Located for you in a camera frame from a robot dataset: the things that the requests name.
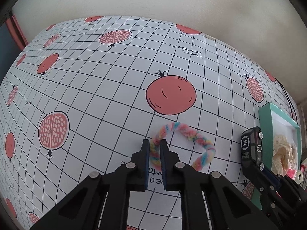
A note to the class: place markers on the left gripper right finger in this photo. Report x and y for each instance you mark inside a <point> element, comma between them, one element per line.
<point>208,201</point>

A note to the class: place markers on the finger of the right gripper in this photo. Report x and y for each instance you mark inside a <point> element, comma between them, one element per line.
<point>273,192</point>
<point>285,187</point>

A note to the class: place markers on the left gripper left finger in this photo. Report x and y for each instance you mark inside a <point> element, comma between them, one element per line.
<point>101,201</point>

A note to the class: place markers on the pink hair roller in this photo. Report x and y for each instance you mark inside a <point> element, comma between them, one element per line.
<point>291,173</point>

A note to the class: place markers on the cream lace scrunchie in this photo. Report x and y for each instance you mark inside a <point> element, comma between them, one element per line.
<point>285,155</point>

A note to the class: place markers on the cream square hair clip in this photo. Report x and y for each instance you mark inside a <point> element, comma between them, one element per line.
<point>298,176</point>

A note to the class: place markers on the teal cardboard tray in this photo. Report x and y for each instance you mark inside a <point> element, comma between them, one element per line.
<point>273,121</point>

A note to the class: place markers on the pomegranate grid bedsheet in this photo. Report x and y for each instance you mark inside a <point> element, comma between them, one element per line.
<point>84,93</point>

